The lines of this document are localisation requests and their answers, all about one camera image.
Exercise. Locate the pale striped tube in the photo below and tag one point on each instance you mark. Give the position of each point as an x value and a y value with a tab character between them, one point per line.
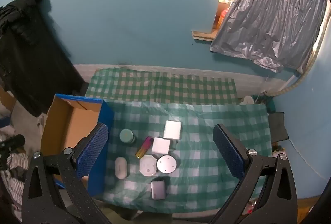
314	54

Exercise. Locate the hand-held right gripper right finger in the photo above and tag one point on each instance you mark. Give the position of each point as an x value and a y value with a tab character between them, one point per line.
228	151

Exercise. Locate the dark rectangular power bank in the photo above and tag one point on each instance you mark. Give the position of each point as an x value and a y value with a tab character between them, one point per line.
158	190

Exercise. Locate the small-checked green cloth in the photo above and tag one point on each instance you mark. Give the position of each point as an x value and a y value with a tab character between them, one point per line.
155	86

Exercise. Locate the dark cloth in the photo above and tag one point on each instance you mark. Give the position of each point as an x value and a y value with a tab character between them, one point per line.
278	125

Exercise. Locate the orange package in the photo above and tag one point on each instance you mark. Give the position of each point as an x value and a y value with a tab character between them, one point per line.
223	15

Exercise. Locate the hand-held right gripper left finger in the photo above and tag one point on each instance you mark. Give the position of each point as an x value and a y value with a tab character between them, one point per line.
93	151

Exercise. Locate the green checked plastic tablecloth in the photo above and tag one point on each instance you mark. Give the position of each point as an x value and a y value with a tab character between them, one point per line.
201	162

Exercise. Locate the white oval case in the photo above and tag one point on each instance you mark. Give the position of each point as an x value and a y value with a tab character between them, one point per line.
120	167

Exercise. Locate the wooden window sill board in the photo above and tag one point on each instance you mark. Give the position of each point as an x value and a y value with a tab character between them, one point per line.
203	35

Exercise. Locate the grey striped cloth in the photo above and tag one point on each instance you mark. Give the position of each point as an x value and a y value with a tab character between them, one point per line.
13	180

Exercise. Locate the round silver tin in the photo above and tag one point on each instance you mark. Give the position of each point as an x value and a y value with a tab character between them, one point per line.
166	164

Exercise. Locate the blue-sided cardboard box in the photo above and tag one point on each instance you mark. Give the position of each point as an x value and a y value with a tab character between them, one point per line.
69	123

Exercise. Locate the pink and yellow lighter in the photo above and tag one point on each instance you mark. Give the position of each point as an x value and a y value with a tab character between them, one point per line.
144	147

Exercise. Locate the white square box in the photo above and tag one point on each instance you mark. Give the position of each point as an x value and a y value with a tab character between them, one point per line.
161	145
172	130

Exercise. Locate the small white object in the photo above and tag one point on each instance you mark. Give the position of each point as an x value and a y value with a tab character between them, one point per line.
247	99

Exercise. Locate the green round jar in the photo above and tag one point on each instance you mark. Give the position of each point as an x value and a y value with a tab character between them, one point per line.
126	135

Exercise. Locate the silver crinkled curtain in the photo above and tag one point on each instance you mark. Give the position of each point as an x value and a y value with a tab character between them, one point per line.
271	19

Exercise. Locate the black hanging garment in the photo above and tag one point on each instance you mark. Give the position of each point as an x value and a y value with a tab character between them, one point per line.
31	58

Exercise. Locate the white octagonal box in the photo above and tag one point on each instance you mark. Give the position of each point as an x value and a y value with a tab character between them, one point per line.
148	165

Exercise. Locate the blue plastic item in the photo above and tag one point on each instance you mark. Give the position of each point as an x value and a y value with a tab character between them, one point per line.
4	121

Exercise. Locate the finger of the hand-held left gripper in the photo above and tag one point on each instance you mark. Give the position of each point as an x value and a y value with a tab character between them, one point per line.
11	142

